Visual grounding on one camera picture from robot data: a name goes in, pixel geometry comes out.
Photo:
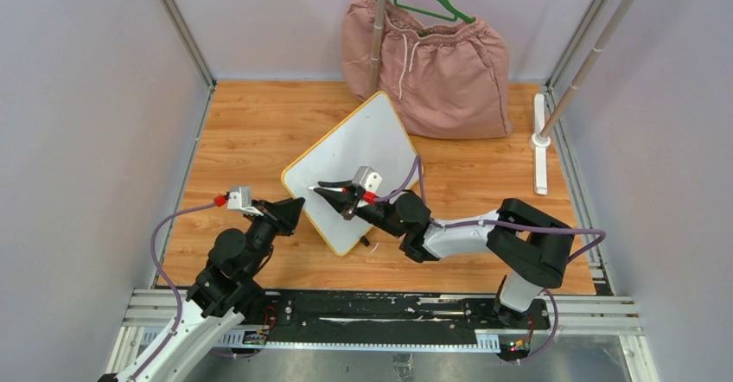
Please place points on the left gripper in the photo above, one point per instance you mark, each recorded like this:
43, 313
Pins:
283, 214

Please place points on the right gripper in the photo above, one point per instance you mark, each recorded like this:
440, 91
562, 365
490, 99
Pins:
343, 200

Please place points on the yellow framed whiteboard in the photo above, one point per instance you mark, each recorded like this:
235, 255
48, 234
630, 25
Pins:
372, 135

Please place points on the white marker pen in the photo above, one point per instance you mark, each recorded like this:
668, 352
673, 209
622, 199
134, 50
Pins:
331, 189

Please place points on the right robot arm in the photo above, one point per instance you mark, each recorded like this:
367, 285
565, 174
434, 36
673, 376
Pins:
535, 246

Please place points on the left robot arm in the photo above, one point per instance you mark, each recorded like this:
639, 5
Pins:
224, 295

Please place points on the pink shorts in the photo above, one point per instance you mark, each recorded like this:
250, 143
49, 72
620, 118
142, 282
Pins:
445, 81

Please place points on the clothes rack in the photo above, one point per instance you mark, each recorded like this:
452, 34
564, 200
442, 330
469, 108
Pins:
543, 126

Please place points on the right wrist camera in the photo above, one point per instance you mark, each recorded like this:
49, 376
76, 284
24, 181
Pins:
368, 179

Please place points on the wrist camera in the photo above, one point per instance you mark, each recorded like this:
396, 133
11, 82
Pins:
239, 199
368, 179

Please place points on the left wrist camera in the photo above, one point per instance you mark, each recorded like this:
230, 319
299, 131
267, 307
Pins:
239, 199

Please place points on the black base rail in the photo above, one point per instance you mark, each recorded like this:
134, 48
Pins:
333, 317

